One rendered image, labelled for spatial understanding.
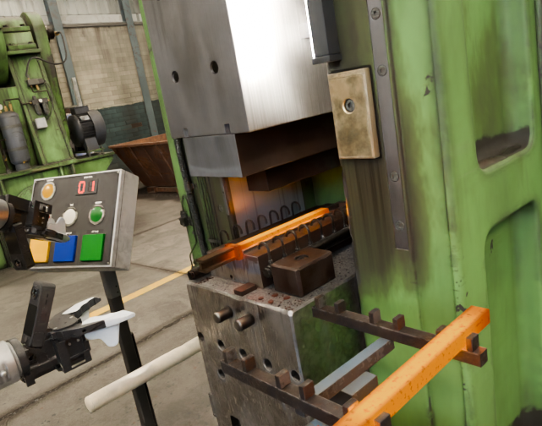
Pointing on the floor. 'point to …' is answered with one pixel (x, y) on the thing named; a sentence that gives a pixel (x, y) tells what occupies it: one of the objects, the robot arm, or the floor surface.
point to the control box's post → (127, 346)
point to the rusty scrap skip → (149, 162)
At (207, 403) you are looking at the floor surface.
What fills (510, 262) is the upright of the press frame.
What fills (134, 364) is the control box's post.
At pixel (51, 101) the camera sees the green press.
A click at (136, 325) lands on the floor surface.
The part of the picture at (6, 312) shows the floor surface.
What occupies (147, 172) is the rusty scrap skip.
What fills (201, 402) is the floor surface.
